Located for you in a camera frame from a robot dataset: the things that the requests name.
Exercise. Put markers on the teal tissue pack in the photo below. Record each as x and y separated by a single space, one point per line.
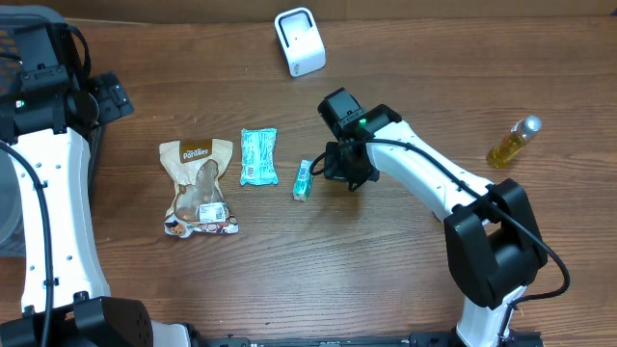
257 157

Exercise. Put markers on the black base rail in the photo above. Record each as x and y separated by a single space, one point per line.
328 342

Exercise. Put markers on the small kleenex tissue pack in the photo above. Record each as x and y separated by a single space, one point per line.
303 182

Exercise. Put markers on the snack packet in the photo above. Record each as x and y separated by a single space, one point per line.
195 168

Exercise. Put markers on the yellow bottle silver cap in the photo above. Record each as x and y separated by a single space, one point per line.
523 132

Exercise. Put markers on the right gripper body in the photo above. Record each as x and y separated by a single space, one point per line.
344 167

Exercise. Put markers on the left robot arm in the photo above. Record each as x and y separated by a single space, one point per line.
47 116

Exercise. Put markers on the white barcode scanner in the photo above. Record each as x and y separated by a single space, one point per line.
300 41

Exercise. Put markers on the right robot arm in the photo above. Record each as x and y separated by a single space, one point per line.
493 245

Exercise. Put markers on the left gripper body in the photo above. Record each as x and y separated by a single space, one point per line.
113 102

